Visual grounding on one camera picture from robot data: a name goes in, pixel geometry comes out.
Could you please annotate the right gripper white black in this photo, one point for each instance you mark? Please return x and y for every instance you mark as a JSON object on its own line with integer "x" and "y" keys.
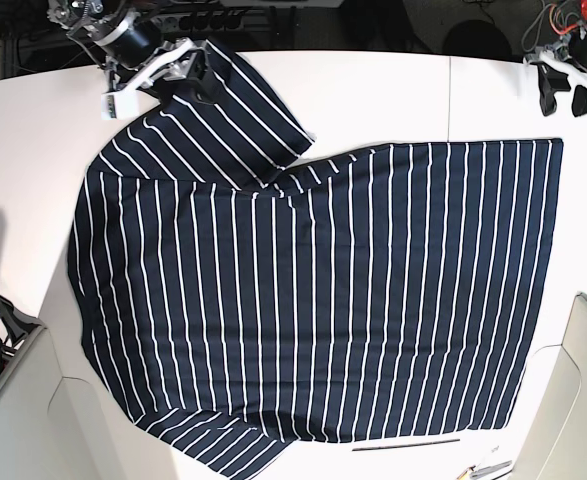
{"x": 138, "y": 58}

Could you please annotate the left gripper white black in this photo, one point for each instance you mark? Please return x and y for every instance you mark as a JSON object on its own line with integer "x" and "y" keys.
{"x": 556, "y": 62}

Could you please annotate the navy white striped T-shirt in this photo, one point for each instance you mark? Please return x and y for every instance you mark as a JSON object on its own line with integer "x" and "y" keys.
{"x": 235, "y": 300}

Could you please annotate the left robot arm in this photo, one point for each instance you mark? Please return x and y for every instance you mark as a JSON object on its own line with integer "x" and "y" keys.
{"x": 556, "y": 19}

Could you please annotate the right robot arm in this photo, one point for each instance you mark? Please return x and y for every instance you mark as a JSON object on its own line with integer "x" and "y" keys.
{"x": 97, "y": 19}

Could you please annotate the white power strip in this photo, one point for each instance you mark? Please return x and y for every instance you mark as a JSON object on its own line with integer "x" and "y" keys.
{"x": 198, "y": 22}

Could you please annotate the beige chair right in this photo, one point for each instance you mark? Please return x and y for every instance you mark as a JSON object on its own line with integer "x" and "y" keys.
{"x": 546, "y": 436}

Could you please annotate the beige chair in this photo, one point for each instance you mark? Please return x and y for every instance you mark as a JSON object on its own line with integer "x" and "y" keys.
{"x": 546, "y": 436}
{"x": 40, "y": 432}

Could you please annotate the beige chair left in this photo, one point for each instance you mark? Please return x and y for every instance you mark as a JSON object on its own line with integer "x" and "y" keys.
{"x": 40, "y": 432}

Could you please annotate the grey tool at table edge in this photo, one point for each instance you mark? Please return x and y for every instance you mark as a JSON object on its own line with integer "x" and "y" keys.
{"x": 475, "y": 472}

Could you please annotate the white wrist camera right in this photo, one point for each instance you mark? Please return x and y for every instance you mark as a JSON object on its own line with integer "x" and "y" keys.
{"x": 119, "y": 105}

